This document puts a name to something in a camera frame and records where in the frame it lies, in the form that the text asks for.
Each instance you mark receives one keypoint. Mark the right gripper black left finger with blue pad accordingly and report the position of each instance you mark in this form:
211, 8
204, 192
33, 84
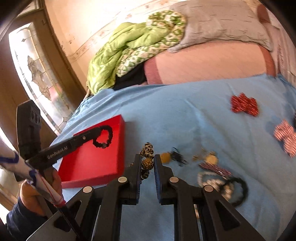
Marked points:
97, 210

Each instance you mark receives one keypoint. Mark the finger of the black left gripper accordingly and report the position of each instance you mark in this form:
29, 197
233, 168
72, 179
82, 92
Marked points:
49, 156

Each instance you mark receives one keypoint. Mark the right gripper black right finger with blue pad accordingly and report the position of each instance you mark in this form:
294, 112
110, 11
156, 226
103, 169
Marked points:
200, 213

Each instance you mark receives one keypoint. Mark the black hair scrunchie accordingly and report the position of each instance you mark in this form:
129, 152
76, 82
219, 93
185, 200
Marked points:
234, 190

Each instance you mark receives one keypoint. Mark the red jewelry tray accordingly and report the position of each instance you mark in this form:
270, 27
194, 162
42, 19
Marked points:
92, 166

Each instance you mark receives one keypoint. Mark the red purple beaded hair clip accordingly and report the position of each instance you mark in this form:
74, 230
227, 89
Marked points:
216, 169

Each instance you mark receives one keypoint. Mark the amber and black earring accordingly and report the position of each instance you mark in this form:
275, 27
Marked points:
173, 155

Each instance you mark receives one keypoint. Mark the dark blue sleeve forearm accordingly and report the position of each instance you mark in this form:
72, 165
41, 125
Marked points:
21, 223

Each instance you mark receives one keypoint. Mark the person's left hand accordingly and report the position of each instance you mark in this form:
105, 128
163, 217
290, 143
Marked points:
29, 195

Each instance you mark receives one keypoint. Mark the stained glass window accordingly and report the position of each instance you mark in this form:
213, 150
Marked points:
37, 77

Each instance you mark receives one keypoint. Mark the green quilted comforter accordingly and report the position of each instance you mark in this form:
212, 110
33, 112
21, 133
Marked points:
102, 66

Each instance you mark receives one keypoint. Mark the light blue bed blanket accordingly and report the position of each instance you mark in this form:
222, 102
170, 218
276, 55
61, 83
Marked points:
197, 115

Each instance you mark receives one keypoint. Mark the red white checked scrunchie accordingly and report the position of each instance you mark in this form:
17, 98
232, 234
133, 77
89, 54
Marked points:
285, 133

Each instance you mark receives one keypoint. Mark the black cloth under comforter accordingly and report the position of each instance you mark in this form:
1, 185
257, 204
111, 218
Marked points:
136, 76

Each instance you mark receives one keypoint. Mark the green white patterned blanket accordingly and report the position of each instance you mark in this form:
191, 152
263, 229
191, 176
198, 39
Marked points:
166, 29

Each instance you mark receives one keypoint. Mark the red polka dot scrunchie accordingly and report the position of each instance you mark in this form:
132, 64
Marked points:
242, 103

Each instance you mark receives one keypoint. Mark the pink bed sheet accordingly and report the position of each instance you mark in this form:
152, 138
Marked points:
210, 61

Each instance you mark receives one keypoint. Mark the striped floral pillow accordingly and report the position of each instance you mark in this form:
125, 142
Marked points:
283, 52

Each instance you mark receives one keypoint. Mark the grey quilted pillow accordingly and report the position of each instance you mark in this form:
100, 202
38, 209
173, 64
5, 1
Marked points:
220, 21

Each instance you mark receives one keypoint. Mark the white blue patterned cable wrap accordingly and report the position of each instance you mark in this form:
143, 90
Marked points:
13, 162

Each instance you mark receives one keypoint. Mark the dark brown wooden window frame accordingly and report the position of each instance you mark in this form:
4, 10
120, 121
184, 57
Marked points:
15, 14

